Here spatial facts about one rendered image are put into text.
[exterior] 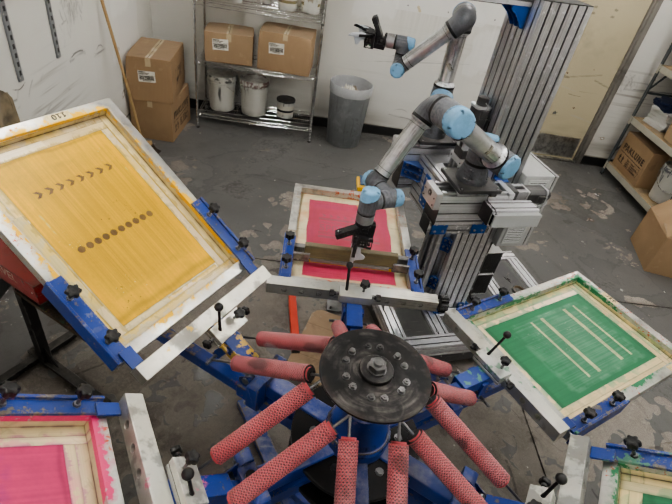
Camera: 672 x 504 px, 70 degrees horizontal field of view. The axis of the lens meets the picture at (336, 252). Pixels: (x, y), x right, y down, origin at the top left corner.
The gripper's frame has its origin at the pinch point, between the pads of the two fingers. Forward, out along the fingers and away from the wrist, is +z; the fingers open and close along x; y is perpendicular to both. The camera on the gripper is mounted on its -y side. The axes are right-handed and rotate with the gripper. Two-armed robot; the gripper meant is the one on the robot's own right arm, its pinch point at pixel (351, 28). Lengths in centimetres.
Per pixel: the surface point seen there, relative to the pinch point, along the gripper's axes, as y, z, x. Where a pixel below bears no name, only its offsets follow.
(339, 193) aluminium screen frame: 61, -15, -63
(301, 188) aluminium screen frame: 60, 4, -68
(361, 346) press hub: 12, -44, -187
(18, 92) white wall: 61, 188, -41
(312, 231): 59, -10, -98
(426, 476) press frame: 38, -70, -206
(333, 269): 56, -25, -122
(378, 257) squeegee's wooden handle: 48, -43, -116
